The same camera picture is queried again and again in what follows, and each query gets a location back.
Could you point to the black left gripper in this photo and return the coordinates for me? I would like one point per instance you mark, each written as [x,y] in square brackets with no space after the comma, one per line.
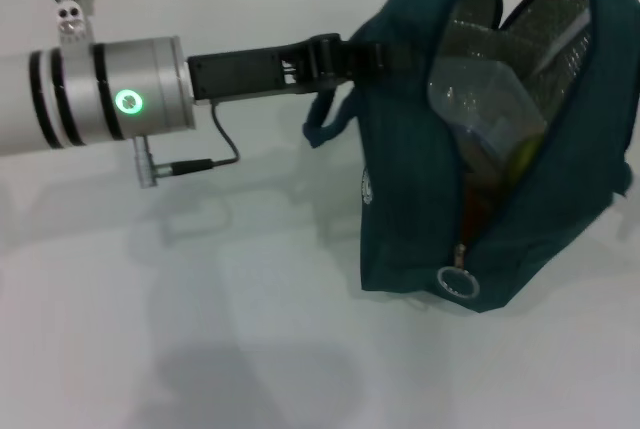
[240,74]

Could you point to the clear plastic container blue rim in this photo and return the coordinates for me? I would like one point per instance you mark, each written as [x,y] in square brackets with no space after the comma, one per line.
[480,99]

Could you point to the dark teal fabric lunch bag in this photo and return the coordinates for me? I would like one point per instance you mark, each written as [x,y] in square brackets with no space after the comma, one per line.
[415,189]

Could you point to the green cucumber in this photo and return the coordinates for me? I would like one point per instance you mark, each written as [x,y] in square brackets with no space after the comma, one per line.
[525,151]

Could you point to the orange yellow pear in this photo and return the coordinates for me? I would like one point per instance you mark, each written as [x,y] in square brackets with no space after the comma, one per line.
[477,211]

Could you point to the grey head camera bracket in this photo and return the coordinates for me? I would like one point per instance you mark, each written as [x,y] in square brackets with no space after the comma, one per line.
[75,24]

